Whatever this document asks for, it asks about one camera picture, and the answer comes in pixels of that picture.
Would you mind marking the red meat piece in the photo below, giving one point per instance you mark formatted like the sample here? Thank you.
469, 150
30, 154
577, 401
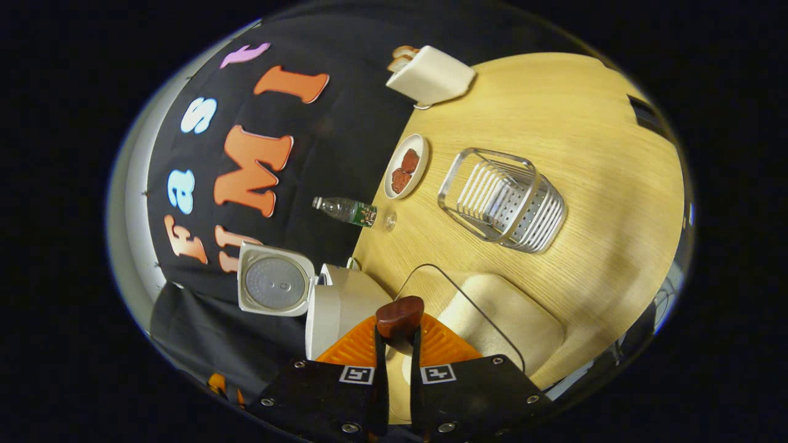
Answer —
410, 161
401, 181

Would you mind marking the black backdrop cloth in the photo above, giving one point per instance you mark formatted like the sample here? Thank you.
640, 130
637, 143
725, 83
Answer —
345, 154

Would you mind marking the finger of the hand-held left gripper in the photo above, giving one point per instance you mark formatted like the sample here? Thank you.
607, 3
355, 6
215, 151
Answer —
225, 389

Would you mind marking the white toaster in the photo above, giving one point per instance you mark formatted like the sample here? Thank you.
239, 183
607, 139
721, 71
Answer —
434, 77

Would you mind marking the white rice cooker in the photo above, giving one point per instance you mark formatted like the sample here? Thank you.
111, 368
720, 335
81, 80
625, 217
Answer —
345, 301

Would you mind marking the toast slice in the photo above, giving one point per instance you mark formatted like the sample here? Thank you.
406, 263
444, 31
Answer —
400, 63
406, 51

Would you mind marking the clear plastic water bottle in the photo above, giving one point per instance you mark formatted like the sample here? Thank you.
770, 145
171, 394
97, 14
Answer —
345, 210

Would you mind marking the brown wooden spoon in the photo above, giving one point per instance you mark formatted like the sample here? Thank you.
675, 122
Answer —
400, 315

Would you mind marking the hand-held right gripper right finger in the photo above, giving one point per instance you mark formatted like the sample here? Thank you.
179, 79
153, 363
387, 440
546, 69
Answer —
417, 394

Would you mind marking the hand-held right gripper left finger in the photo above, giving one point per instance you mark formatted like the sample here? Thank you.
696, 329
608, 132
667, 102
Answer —
380, 381

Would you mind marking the white oval plate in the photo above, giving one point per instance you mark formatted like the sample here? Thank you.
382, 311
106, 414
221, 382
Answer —
418, 154

